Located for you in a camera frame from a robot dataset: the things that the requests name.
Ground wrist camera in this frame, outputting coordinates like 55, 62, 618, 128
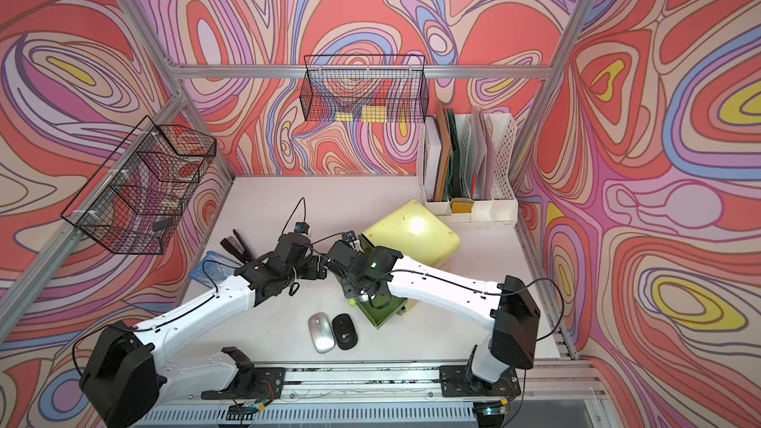
293, 221, 310, 237
342, 231, 361, 251

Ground green drawer cabinet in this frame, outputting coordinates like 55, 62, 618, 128
359, 200, 462, 312

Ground back black wire basket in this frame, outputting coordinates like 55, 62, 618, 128
299, 53, 429, 124

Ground green folder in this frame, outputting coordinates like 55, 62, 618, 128
447, 109, 463, 199

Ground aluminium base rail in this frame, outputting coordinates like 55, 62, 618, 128
137, 360, 621, 427

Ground silver computer mouse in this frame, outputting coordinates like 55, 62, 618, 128
307, 312, 336, 354

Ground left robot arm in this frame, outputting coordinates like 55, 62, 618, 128
79, 233, 328, 427

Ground brown folder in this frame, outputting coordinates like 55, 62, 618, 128
433, 104, 452, 202

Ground black wire basket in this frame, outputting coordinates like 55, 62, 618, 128
299, 53, 429, 124
61, 117, 217, 256

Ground yellow sticky note pad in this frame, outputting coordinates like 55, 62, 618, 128
361, 105, 388, 123

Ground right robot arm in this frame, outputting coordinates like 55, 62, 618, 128
318, 241, 541, 392

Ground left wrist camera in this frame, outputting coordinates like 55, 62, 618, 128
293, 221, 310, 237

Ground black computer mouse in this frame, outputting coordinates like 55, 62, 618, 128
331, 313, 358, 351

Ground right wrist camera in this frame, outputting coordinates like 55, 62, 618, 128
342, 231, 361, 251

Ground blue card pack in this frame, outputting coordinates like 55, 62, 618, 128
189, 252, 241, 289

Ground left black wire basket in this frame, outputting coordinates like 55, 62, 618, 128
61, 117, 217, 256

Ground white file organizer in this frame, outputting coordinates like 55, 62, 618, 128
416, 107, 518, 227

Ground black stapler tool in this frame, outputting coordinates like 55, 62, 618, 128
220, 229, 255, 265

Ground green drawer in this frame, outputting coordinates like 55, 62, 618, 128
354, 292, 408, 329

